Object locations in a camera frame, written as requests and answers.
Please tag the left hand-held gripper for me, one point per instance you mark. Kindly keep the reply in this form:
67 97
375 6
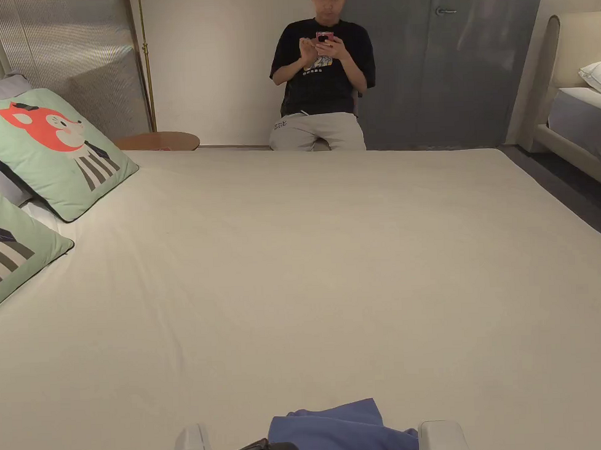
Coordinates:
192 443

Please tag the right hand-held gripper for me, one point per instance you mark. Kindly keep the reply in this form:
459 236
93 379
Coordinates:
443 439

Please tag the dark blue shirt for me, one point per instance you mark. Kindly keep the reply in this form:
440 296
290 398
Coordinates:
337 430

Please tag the bed with beige sheet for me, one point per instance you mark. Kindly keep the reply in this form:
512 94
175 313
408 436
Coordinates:
302 264

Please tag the green fox print cushion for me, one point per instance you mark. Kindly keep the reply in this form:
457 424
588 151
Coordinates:
56 150
11 255

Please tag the grey pillow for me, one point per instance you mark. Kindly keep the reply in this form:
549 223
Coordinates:
3 183

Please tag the cream upholstered bed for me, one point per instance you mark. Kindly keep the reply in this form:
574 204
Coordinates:
572 117

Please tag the grey door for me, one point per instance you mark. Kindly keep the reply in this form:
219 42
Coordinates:
447 67

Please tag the brass floor lamp pole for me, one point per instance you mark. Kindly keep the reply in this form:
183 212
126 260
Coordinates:
146 63

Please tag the white pillow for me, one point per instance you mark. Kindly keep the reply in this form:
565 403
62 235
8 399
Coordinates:
596 78

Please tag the ribbed padded headboard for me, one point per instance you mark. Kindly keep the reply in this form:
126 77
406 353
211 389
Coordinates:
73 56

